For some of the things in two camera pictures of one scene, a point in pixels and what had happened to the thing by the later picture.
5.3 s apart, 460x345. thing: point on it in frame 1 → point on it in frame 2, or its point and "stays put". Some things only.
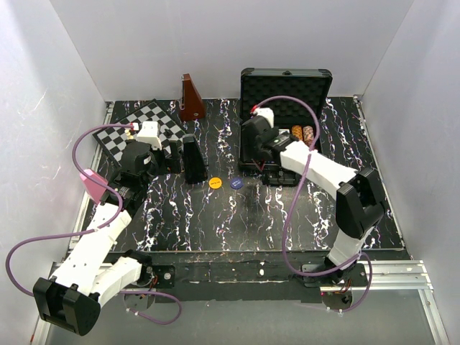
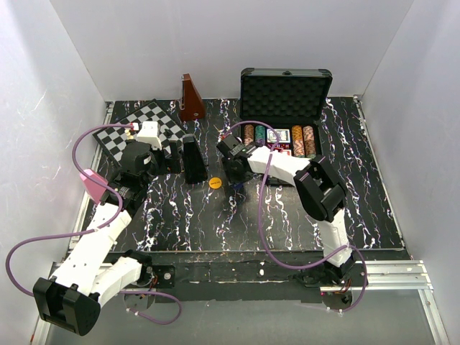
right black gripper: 249,152 → 231,177
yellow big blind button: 215,182 stays put
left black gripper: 172,163 stays put
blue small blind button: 236,183 stays put
